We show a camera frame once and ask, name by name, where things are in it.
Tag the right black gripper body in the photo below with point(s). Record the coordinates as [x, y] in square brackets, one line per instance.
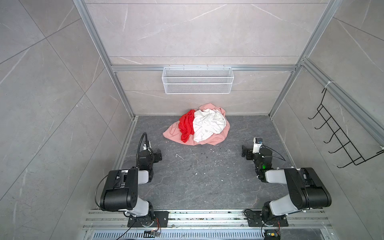
[250, 155]

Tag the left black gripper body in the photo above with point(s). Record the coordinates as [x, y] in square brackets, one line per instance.
[156, 158]

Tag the red cloth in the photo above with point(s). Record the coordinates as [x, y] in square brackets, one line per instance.
[186, 125]

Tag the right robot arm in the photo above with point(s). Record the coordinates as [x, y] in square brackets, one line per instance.
[305, 188]

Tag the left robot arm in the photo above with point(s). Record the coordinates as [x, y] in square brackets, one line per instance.
[120, 192]

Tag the pink cloth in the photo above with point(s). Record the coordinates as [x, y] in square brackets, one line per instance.
[173, 133]

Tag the white cloth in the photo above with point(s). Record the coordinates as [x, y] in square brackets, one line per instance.
[207, 123]

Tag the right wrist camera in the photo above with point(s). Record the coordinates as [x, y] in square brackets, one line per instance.
[257, 143]

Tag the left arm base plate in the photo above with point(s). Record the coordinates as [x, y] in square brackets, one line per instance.
[157, 219]

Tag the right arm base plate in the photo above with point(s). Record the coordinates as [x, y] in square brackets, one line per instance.
[263, 218]

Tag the white wire mesh basket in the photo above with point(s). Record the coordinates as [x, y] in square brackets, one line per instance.
[197, 80]

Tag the aluminium mounting rail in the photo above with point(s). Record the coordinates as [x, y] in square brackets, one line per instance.
[208, 219]

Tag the black wire hook rack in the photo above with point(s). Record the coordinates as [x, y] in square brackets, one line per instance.
[355, 157]

